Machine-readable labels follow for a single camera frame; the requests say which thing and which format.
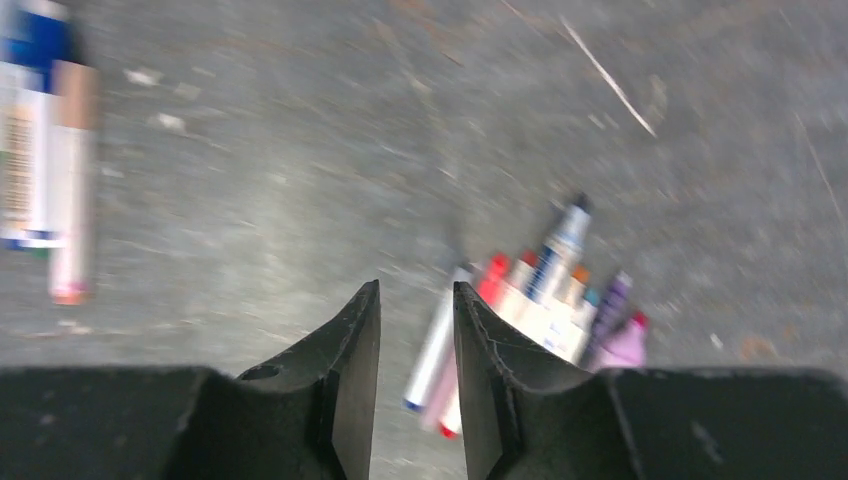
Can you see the orange capped marker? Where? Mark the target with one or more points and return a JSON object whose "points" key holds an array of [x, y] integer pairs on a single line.
{"points": [[549, 323]]}

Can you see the purple end white marker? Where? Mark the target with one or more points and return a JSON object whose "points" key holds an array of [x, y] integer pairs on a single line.
{"points": [[609, 314]]}

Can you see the peach capped marker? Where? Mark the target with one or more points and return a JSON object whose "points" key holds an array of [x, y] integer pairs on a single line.
{"points": [[76, 152]]}

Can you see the pink highlighter pen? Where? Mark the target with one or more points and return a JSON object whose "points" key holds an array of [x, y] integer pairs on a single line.
{"points": [[625, 348]]}

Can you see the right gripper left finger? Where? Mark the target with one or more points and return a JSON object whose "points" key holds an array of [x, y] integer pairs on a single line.
{"points": [[306, 413]]}

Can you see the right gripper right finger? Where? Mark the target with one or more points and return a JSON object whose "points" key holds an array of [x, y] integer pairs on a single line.
{"points": [[556, 421]]}

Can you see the blue capped marker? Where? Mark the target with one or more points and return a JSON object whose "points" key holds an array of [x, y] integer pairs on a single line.
{"points": [[560, 250]]}

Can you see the thin blue pen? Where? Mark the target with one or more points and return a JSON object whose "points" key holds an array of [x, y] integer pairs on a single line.
{"points": [[435, 346]]}

